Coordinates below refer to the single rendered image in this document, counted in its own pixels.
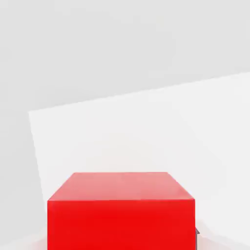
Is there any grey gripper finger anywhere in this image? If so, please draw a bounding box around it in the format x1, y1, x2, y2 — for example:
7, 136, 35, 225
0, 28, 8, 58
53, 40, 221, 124
195, 228, 201, 250

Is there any small red cube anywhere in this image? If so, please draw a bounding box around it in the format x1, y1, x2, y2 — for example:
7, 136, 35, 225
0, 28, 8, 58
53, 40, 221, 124
47, 171, 196, 250

